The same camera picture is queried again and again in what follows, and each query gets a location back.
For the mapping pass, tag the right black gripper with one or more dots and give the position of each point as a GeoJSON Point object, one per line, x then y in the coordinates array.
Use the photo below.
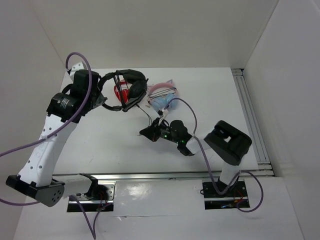
{"type": "Point", "coordinates": [153, 134]}

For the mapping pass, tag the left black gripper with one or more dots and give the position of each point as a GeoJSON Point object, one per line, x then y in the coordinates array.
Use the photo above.
{"type": "Point", "coordinates": [101, 99]}

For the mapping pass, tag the black headset with microphone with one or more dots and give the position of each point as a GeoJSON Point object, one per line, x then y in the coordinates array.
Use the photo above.
{"type": "Point", "coordinates": [136, 93]}

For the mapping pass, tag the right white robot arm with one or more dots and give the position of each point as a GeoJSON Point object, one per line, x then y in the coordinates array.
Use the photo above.
{"type": "Point", "coordinates": [228, 142]}

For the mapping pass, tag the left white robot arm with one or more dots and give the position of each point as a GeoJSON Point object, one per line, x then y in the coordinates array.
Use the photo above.
{"type": "Point", "coordinates": [64, 112]}

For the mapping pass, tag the red headphones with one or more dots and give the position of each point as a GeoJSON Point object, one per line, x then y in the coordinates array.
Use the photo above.
{"type": "Point", "coordinates": [121, 90]}

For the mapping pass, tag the pink blue cat headphones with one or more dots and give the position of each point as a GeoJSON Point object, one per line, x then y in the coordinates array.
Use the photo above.
{"type": "Point", "coordinates": [161, 95]}

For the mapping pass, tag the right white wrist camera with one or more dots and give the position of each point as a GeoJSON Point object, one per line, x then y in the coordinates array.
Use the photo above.
{"type": "Point", "coordinates": [163, 113]}

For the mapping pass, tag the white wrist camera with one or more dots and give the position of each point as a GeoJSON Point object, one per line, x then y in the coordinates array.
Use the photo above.
{"type": "Point", "coordinates": [76, 67]}
{"type": "Point", "coordinates": [163, 113]}

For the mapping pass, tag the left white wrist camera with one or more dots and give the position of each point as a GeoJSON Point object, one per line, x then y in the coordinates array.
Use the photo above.
{"type": "Point", "coordinates": [76, 67]}

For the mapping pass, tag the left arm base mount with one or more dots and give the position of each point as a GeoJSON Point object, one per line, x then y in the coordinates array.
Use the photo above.
{"type": "Point", "coordinates": [102, 199]}

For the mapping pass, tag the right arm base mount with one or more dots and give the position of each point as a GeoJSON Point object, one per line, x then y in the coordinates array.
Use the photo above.
{"type": "Point", "coordinates": [235, 195]}

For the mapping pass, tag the aluminium rail front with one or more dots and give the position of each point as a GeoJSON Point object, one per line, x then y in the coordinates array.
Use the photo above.
{"type": "Point", "coordinates": [164, 176]}

